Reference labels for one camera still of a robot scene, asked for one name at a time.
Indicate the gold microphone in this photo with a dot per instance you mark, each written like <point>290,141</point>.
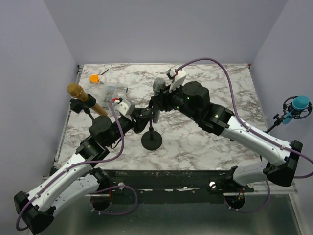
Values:
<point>76,91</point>

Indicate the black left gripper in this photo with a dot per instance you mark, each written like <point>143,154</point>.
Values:
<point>139,120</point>

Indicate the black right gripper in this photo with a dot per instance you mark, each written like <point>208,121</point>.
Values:
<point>163,100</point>

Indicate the black stand holding gold microphone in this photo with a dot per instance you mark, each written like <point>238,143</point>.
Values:
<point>77,105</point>

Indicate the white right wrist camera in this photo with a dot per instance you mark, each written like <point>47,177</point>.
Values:
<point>177,78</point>

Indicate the clear plastic screw box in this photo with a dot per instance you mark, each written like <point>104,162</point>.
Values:
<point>113,90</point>

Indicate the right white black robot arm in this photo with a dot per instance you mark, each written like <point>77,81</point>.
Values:
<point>193,101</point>

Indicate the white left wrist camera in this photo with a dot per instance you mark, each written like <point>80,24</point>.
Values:
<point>124,106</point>

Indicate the black round-base microphone stand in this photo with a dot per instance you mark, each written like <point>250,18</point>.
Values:
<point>152,140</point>

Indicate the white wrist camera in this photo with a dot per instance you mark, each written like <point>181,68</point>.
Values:
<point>124,106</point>
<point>177,78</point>

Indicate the orange round cap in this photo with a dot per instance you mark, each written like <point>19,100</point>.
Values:
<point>94,78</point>

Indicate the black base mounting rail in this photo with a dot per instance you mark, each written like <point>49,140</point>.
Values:
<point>167,186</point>

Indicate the black tripod shock-mount stand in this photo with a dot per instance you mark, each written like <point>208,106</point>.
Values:
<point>278,120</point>

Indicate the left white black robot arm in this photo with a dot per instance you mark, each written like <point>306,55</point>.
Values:
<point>79,176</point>

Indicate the blue foam-head microphone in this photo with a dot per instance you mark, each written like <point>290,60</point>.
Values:
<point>296,107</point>

